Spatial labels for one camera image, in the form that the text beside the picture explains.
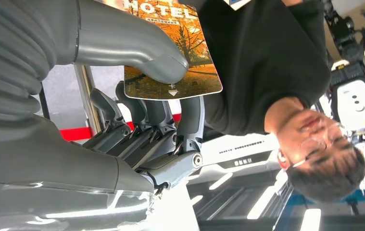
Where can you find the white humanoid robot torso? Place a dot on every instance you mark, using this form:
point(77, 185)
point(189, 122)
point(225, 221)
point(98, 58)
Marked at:
point(357, 102)

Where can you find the person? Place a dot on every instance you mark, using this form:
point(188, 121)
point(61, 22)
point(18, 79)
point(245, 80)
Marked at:
point(265, 63)

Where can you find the red barrier belt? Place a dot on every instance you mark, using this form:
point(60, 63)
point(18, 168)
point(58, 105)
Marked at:
point(75, 134)

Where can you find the chrome stanchion post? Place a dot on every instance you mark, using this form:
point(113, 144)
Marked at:
point(88, 95)

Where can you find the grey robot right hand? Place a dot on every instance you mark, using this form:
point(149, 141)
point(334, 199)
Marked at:
point(58, 165)

